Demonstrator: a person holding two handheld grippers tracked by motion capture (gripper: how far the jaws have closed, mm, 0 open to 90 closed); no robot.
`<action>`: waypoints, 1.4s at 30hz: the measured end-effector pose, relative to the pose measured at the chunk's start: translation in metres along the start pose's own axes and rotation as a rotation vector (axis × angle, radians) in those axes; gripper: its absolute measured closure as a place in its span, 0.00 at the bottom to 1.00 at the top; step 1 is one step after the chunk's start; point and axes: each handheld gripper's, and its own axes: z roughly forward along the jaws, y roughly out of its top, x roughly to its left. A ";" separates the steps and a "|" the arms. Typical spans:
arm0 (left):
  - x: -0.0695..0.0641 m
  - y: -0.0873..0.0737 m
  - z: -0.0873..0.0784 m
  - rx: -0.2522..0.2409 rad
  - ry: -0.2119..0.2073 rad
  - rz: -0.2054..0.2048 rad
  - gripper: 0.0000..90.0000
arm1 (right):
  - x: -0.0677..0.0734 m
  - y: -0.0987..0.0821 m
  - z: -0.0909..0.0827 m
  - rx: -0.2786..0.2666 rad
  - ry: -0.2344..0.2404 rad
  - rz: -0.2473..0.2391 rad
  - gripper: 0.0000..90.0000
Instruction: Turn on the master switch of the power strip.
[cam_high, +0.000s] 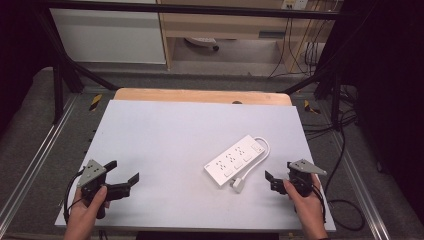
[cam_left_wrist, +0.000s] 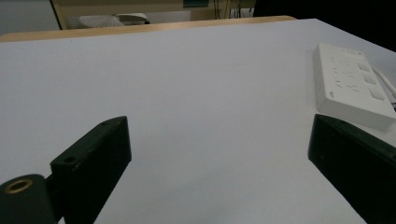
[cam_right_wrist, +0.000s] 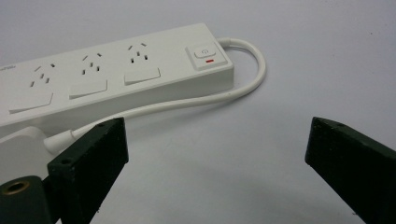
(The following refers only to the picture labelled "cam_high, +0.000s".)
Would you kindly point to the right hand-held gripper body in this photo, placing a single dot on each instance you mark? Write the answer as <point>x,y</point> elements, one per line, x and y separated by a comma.
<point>301,178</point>

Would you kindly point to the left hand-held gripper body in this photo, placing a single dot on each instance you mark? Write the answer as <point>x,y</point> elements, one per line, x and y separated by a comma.
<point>91,173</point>

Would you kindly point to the white power strip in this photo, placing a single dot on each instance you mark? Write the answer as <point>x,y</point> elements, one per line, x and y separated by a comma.
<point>235,160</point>

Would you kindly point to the person's right hand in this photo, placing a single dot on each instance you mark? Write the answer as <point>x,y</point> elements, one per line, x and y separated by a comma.
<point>307,208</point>

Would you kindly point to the person's left hand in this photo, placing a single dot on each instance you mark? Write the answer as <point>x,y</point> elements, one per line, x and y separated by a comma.
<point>83,215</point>

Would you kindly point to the white plug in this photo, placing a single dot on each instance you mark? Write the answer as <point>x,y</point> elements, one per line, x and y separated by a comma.
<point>237,185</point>

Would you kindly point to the pale grey table board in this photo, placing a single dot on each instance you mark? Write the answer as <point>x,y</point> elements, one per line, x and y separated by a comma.
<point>160,140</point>

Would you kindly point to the yellow black floor tape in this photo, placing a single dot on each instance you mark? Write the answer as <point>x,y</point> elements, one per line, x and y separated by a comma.
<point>310,107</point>
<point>95,102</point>

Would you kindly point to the wooden table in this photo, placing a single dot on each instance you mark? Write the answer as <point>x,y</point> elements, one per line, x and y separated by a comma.
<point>200,96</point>

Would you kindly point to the white cabinet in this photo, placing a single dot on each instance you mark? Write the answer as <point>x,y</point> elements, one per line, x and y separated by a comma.
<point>108,36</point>

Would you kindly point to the black curtain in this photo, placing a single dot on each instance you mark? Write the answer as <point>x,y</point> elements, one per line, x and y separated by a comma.
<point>18,50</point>
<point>390,83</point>

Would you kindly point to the white chair base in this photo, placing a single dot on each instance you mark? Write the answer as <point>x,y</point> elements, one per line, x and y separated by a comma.
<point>201,41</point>

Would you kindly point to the wooden desk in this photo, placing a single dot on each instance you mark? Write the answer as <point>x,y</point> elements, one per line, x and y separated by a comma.
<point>226,25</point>

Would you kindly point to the aluminium floor rail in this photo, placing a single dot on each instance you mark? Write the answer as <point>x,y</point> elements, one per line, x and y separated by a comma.
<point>361,186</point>
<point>36,156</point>

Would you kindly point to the black metal frame leg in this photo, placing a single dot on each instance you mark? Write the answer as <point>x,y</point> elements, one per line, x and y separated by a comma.
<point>335,96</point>
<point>58,90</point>

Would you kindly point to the white wall socket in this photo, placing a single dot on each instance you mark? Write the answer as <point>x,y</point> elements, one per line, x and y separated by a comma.
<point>294,4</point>

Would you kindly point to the black metal frame bar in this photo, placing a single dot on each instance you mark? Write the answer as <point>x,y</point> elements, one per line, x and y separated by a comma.
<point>200,10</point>

